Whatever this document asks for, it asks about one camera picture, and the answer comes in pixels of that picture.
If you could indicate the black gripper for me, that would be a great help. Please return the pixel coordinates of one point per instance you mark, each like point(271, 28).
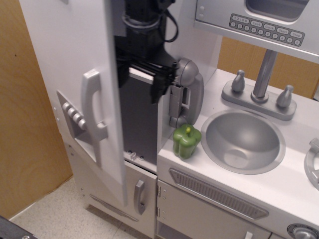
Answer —
point(132, 52)

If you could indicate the white fridge door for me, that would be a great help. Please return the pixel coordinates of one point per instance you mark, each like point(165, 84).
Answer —
point(70, 38)

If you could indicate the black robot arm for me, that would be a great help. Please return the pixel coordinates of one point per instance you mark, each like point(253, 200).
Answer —
point(146, 20)

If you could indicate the green toy bell pepper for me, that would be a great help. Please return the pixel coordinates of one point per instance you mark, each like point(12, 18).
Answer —
point(185, 140)

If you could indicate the silver ice dispenser panel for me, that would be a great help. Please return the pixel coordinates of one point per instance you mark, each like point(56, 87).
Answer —
point(77, 126)

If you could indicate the silver vent panel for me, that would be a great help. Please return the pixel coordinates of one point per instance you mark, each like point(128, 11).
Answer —
point(217, 195)

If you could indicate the silver toy faucet set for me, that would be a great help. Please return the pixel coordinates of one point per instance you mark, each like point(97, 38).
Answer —
point(257, 97)

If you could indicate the silver round sink basin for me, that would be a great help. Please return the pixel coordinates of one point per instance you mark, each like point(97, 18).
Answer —
point(243, 142)

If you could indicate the white oven door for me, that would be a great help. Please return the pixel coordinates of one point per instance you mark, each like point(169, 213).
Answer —
point(184, 216)

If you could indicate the white lower freezer door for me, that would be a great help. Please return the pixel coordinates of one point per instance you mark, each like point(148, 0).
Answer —
point(95, 193)

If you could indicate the toy microwave with keypad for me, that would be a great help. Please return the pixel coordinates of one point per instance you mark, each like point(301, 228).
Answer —
point(286, 26)

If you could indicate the dark object bottom left corner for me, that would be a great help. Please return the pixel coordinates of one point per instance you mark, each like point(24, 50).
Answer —
point(9, 230)

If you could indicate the silver oven knob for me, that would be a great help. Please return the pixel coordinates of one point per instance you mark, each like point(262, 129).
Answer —
point(301, 231)

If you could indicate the grey toy wall phone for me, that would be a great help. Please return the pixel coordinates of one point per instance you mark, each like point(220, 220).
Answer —
point(186, 94)

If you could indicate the silver upper fridge handle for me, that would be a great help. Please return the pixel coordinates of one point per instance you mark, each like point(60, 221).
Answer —
point(97, 130)

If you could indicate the silver lower freezer handle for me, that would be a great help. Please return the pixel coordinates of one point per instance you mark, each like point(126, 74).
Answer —
point(138, 204)

